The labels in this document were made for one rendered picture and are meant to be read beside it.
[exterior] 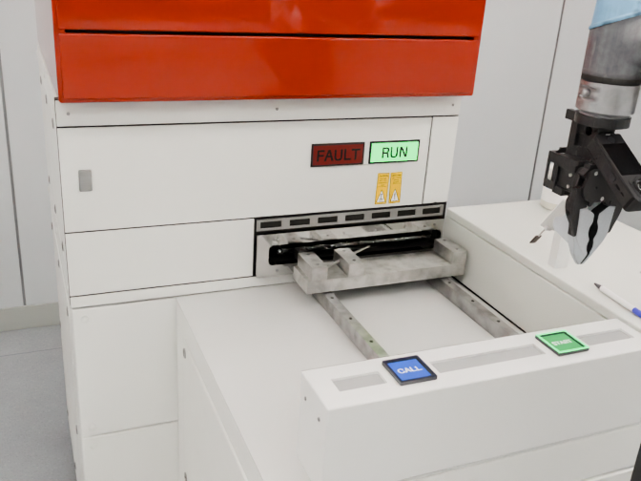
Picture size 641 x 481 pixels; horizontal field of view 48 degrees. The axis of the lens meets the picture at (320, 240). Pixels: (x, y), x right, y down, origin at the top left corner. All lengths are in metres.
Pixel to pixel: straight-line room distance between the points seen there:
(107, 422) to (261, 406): 0.53
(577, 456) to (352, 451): 0.41
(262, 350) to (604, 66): 0.72
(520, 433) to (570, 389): 0.10
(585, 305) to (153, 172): 0.81
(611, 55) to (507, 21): 2.49
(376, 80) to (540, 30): 2.23
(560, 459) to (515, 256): 0.43
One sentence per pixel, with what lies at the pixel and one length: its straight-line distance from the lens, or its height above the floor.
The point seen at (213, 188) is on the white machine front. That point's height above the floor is 1.04.
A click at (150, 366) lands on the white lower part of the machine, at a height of 0.67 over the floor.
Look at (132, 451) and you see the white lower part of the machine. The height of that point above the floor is 0.46.
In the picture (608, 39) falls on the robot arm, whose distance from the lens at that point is 1.00.
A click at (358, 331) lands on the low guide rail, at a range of 1.32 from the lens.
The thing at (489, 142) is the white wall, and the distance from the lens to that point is 3.56.
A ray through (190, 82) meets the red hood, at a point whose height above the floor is 1.26.
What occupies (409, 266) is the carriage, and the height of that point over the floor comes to 0.88.
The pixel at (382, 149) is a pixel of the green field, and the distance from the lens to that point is 1.52.
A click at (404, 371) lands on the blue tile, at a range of 1.00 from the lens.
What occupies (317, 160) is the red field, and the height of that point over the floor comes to 1.09.
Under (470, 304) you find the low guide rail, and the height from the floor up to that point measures 0.85.
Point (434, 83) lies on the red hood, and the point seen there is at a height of 1.25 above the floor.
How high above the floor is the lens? 1.49
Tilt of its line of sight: 22 degrees down
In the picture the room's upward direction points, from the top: 4 degrees clockwise
